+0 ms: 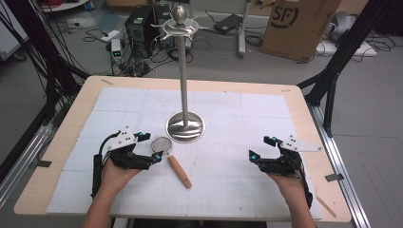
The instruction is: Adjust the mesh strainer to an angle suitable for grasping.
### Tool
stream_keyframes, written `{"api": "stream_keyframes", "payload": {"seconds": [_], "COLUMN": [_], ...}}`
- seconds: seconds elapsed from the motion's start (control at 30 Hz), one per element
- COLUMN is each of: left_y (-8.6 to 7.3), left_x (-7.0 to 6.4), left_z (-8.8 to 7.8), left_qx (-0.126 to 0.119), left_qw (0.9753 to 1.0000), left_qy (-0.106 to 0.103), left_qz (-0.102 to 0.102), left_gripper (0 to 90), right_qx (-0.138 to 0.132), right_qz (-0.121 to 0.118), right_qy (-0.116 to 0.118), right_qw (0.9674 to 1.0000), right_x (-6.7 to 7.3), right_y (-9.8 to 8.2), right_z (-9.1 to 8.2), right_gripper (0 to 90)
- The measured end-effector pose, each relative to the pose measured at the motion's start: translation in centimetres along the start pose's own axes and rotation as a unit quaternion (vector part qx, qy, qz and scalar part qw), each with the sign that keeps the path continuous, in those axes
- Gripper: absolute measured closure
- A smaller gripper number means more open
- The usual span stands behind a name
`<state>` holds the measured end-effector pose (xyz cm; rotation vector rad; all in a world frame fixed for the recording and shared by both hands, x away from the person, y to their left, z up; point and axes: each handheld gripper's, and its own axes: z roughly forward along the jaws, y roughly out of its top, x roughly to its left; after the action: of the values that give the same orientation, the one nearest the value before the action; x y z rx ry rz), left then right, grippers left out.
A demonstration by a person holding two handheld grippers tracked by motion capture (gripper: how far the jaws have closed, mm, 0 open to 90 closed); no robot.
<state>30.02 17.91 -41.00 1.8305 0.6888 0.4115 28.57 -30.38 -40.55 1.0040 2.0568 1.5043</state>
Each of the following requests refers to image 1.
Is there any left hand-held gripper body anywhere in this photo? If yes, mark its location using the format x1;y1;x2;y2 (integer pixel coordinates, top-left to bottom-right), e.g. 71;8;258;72
106;125;154;171

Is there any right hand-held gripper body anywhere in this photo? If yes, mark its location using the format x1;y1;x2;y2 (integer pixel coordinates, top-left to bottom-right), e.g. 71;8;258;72
257;134;323;176

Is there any mesh strainer with wooden handle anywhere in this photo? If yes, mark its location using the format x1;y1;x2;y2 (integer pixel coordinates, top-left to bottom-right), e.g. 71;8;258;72
150;135;194;190

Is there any steel utensil stand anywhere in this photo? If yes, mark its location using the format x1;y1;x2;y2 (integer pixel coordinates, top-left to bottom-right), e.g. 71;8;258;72
150;4;206;144

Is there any person's right hand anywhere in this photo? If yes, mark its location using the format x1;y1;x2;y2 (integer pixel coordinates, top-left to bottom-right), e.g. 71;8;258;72
268;170;308;205

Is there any person's left hand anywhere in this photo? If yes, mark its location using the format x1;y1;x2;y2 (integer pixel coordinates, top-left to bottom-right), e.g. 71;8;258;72
100;157;143;195

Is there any white gridded paper mat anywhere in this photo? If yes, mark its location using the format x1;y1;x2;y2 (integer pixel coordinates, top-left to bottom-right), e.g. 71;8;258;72
45;86;323;221

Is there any black tape piece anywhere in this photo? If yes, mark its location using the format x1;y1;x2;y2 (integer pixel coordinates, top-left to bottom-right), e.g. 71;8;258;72
324;173;345;183

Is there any thin wooden stick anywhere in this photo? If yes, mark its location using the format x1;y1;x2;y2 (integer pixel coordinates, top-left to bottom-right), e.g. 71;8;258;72
316;195;337;219

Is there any white device with green light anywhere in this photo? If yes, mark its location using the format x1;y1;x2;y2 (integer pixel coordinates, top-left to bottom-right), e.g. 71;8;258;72
110;38;124;64

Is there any black computer tower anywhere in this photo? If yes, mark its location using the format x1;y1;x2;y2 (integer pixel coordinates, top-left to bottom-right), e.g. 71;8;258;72
125;4;157;60

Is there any white power strip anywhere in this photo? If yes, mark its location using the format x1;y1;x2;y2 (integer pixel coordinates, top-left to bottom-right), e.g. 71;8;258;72
100;29;122;44

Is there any white metal stand pole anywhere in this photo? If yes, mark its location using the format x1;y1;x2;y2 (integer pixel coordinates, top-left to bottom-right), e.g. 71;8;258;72
237;0;255;60

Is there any brown cardboard box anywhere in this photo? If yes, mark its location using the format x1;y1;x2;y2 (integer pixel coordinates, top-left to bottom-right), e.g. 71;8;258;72
259;0;343;63

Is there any black flat power adapter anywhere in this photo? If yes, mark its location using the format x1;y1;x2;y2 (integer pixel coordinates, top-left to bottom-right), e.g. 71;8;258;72
213;12;244;35

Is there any white flat board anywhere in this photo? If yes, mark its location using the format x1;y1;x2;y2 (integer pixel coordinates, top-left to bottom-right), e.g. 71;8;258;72
315;39;378;58

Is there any grey rounded device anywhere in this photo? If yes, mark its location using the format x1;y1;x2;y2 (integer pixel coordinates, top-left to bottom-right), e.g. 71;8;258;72
328;10;358;43

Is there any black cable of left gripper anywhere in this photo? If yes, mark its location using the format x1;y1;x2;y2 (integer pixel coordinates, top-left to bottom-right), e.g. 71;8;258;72
90;132;121;200

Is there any aluminium rail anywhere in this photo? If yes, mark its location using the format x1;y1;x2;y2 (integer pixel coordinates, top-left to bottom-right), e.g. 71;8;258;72
307;104;373;228
0;104;66;208

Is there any black metal frame stand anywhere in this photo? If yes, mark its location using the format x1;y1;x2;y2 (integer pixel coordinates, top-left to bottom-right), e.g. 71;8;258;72
297;0;394;139
0;0;90;128

